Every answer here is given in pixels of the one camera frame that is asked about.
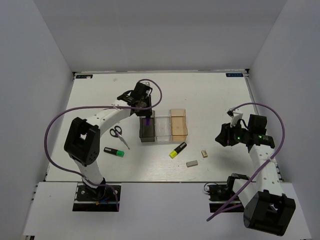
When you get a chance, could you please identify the purple cap highlighter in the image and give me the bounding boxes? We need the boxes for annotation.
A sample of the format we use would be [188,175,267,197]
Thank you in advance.
[144,117,152,126]

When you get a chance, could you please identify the small tan eraser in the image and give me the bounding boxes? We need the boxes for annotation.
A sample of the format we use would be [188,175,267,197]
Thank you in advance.
[201,150,208,158]

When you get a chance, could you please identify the black handled scissors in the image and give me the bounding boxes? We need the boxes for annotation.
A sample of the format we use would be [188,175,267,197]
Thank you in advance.
[109,125,130,150]

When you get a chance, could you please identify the grey white eraser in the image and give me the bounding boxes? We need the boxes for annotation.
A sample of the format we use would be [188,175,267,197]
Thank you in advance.
[186,160,198,168]

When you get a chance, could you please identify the yellow cap highlighter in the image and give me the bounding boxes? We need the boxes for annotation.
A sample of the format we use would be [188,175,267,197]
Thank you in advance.
[169,142,187,159]

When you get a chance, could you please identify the green cap highlighter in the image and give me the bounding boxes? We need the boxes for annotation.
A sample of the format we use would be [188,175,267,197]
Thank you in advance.
[103,147,125,158]

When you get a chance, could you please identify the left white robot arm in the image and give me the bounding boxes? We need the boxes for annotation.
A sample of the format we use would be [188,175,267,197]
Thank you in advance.
[64,80,153,200]

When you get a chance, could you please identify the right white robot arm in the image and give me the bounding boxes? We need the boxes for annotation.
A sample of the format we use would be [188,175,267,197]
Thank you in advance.
[204,111,296,236]

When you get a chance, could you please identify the clear plastic bin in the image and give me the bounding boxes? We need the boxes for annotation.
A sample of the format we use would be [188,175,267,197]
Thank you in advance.
[155,109,172,143]

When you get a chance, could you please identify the smoky grey plastic bin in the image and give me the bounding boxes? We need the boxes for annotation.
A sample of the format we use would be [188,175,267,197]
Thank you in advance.
[139,110,156,143]

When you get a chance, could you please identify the amber plastic bin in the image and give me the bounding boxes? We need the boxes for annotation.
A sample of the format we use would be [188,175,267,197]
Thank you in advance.
[170,108,188,142]

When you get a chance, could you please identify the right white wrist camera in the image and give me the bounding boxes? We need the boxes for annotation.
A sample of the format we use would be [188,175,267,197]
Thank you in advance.
[227,108,243,128]

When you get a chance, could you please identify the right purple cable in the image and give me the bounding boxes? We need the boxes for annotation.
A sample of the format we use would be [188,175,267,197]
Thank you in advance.
[206,102,286,223]

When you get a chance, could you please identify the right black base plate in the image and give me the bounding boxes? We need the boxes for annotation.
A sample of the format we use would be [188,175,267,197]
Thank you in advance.
[203,182,244,214]

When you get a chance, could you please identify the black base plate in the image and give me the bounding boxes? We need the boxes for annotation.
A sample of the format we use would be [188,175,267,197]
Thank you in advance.
[203,182,244,214]
[72,184,121,212]

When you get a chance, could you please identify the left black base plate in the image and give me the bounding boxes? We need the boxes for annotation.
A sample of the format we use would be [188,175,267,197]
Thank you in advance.
[72,184,121,212]

